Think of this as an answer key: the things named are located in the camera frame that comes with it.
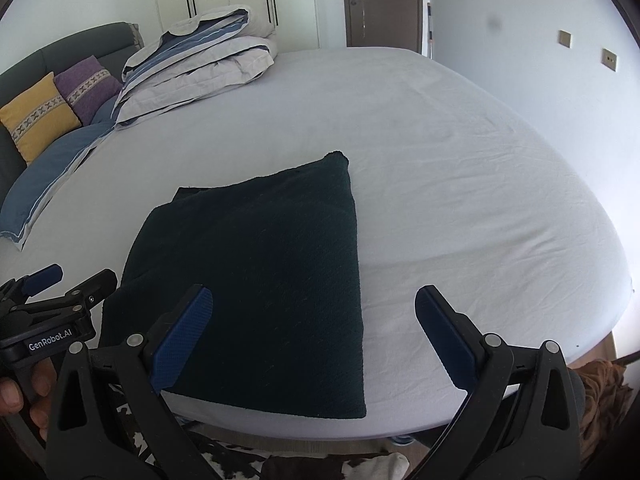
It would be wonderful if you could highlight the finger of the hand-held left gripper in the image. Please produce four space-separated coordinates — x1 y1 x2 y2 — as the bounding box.
66 268 119 307
20 263 64 297

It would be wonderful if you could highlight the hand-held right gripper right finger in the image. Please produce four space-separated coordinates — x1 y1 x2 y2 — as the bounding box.
414 284 585 480

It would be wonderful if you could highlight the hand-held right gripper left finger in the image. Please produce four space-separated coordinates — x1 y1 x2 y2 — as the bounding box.
42 284 216 480

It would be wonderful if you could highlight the dark green sweater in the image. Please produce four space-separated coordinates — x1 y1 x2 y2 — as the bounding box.
102 150 368 420

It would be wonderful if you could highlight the person's left hand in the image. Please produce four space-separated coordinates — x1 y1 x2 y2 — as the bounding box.
0 357 61 433

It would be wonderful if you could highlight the blue pillow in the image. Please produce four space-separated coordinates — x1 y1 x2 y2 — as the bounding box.
0 97 121 252

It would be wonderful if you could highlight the cowhide rug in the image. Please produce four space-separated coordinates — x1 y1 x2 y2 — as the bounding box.
107 385 411 480

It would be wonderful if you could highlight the bed with white sheet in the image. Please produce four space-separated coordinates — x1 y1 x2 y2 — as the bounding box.
0 47 635 441

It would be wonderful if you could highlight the yellow cushion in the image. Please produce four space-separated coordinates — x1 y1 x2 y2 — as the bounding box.
0 72 82 165

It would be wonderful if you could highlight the brown cloth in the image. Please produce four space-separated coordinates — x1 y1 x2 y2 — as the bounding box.
580 357 632 480

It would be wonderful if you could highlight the purple cushion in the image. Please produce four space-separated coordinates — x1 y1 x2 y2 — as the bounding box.
52 56 125 127

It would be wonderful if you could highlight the grey headboard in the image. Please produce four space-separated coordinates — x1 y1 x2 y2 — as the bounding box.
0 22 146 201

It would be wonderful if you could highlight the folded striped duvet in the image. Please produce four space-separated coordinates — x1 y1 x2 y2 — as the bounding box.
114 4 280 128

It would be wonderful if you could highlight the brown door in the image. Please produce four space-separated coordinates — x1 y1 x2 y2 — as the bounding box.
341 0 431 53

